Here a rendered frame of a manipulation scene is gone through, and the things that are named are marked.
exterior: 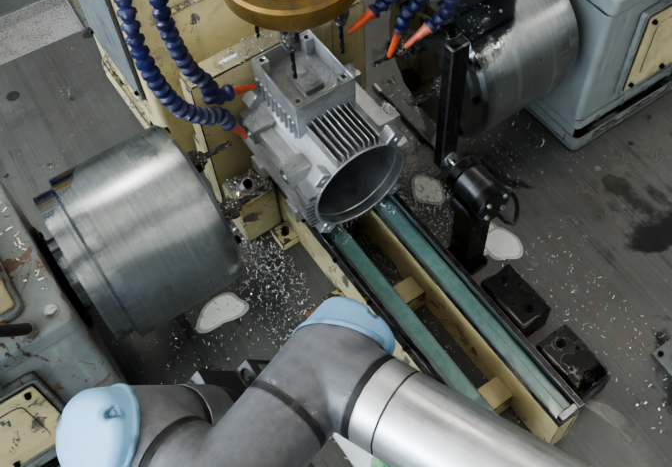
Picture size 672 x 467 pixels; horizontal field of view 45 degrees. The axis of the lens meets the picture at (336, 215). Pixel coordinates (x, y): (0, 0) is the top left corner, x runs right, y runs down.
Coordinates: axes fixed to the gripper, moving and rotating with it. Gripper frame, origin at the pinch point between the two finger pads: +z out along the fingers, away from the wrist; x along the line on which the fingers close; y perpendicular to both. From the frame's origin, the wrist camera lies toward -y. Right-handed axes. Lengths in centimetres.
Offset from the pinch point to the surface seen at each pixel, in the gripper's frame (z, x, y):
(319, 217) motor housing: 19.8, -8.4, 30.9
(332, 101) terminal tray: 14.2, -22.4, 38.9
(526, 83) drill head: 35, -42, 28
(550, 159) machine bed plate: 62, -36, 28
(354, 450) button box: 5.8, 2.0, -1.6
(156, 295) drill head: -1.2, 8.8, 29.0
